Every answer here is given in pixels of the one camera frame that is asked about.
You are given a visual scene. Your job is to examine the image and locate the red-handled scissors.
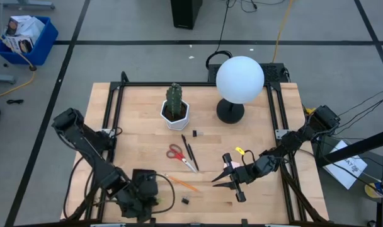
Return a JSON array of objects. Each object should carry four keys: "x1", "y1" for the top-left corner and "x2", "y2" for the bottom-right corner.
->
[{"x1": 166, "y1": 143, "x2": 198, "y2": 174}]

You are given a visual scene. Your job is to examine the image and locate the white printed cardboard boxes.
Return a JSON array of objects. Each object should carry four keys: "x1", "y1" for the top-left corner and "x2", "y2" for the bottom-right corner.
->
[{"x1": 2, "y1": 15, "x2": 46, "y2": 54}]

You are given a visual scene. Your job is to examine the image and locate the pale pink sticky note pad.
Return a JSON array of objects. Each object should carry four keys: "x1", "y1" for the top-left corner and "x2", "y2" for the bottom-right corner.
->
[{"x1": 223, "y1": 160, "x2": 241, "y2": 170}]

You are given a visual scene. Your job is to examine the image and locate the green cactus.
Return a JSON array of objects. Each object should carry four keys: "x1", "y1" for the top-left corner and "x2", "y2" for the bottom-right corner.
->
[{"x1": 165, "y1": 82, "x2": 183, "y2": 118}]

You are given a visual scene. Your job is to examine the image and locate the yellow tape roll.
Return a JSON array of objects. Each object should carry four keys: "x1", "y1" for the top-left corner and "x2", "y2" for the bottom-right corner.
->
[{"x1": 364, "y1": 182, "x2": 383, "y2": 199}]

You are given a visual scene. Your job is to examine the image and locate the grey metal floor foot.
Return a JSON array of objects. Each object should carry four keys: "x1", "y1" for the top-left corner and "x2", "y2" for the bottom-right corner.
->
[
  {"x1": 0, "y1": 74, "x2": 16, "y2": 85},
  {"x1": 0, "y1": 0, "x2": 56, "y2": 10}
]

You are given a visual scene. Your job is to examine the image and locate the yellow power cord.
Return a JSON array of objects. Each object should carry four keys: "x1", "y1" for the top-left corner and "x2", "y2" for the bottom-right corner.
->
[
  {"x1": 0, "y1": 27, "x2": 37, "y2": 100},
  {"x1": 272, "y1": 0, "x2": 295, "y2": 63}
]

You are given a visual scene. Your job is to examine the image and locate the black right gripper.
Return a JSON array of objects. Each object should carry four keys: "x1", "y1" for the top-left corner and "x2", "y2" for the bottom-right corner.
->
[{"x1": 210, "y1": 153, "x2": 258, "y2": 203}]

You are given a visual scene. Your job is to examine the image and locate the white globe lamp black base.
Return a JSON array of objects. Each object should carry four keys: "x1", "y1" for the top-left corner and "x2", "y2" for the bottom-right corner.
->
[{"x1": 215, "y1": 55, "x2": 265, "y2": 125}]

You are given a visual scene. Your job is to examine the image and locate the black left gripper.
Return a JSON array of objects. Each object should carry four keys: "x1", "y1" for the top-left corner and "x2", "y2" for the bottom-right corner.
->
[{"x1": 115, "y1": 176, "x2": 161, "y2": 223}]

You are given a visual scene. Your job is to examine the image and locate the black perforated control box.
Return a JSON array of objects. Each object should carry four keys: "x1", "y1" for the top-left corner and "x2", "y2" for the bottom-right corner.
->
[{"x1": 207, "y1": 62, "x2": 289, "y2": 84}]

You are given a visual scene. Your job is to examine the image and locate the black mesh desk organizer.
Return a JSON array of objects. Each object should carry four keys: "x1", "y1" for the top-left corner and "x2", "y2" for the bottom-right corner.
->
[{"x1": 130, "y1": 168, "x2": 158, "y2": 190}]

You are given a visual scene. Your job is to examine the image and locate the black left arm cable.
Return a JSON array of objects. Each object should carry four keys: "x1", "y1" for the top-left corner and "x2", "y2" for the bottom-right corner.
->
[{"x1": 62, "y1": 154, "x2": 176, "y2": 220}]

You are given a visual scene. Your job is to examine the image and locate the white paper sheet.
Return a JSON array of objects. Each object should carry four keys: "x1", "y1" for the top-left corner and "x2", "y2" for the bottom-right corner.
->
[{"x1": 323, "y1": 140, "x2": 368, "y2": 190}]

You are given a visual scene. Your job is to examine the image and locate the grey side cart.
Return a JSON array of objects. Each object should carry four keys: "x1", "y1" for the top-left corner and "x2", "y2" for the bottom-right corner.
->
[{"x1": 314, "y1": 135, "x2": 383, "y2": 227}]

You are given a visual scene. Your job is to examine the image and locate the blue plastic bin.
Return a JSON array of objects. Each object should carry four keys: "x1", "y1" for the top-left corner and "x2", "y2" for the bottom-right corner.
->
[{"x1": 0, "y1": 15, "x2": 59, "y2": 66}]

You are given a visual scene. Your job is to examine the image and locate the white hexagonal plant pot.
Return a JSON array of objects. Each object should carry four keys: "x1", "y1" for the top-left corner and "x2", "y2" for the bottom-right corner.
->
[{"x1": 160, "y1": 99, "x2": 190, "y2": 131}]

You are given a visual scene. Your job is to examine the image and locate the yellow pencil with red eraser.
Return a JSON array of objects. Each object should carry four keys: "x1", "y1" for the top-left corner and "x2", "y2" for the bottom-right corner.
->
[{"x1": 164, "y1": 173, "x2": 200, "y2": 193}]

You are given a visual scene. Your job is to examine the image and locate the black floor cabinet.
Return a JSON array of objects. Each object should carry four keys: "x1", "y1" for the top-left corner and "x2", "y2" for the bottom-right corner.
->
[{"x1": 169, "y1": 0, "x2": 203, "y2": 30}]

